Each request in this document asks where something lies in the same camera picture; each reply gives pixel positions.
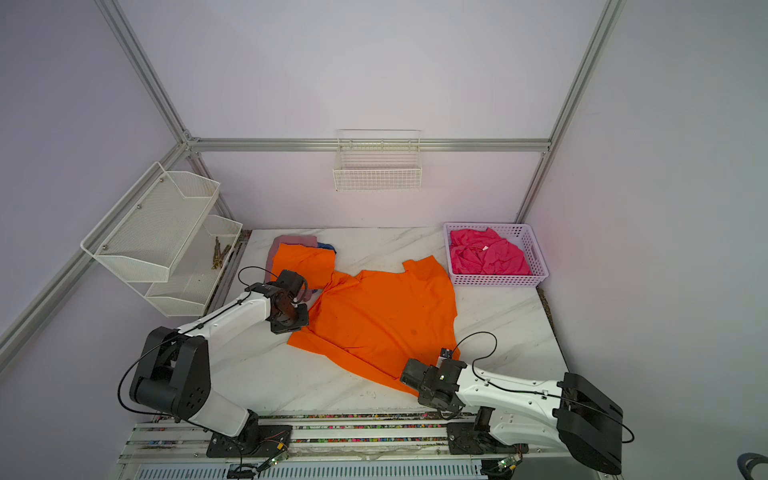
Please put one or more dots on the folded orange t-shirt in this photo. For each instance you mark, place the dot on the folded orange t-shirt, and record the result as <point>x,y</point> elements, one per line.
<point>315,265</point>

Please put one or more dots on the folded mauve t-shirt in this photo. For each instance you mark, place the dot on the folded mauve t-shirt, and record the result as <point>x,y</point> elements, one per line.
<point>294,240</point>

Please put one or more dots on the white wire wall basket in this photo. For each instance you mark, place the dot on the white wire wall basket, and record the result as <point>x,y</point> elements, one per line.
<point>378,160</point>

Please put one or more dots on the folded blue t-shirt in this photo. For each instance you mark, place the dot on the folded blue t-shirt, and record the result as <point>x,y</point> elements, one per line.
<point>326,246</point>

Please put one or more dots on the aluminium frame profile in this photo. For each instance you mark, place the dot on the aluminium frame profile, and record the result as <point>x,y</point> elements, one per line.
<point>15,341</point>

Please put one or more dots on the white mesh lower shelf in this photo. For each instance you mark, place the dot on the white mesh lower shelf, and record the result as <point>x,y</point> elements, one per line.
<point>192,284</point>

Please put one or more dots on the white mesh upper shelf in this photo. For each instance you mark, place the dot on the white mesh upper shelf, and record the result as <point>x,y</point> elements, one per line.
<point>143,238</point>

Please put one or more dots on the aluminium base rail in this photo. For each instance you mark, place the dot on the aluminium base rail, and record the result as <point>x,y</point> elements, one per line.
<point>335,446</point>

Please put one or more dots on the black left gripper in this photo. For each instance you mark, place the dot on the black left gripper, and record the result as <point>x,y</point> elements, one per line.
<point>303,320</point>

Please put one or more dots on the white mesh shelf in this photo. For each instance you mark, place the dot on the white mesh shelf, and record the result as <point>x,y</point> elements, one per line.
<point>143,238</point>
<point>192,284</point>

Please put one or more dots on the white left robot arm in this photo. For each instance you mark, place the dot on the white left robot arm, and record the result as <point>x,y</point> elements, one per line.
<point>173,376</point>

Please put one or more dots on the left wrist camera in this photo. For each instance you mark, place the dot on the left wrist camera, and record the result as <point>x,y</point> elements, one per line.
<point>294,285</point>

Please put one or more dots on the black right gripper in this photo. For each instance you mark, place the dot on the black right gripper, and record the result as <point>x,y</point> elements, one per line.
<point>424,398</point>

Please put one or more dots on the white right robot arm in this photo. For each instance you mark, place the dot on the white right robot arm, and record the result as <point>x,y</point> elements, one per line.
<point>493,414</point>

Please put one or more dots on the wooden clothespins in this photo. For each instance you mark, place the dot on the wooden clothespins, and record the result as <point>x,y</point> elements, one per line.
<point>220,253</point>

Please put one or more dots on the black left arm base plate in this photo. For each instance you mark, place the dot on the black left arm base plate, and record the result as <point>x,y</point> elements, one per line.
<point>263,441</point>

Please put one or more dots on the lilac perforated plastic basket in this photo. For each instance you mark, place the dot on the lilac perforated plastic basket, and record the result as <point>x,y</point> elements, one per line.
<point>520,235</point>

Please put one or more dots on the pink t-shirt in basket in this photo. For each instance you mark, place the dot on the pink t-shirt in basket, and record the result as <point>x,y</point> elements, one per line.
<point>474,252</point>

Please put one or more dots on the orange t-shirt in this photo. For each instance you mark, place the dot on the orange t-shirt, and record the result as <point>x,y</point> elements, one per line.
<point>370,324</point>
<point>315,265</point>

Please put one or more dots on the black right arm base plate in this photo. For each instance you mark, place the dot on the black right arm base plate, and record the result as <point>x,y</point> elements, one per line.
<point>465,439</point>

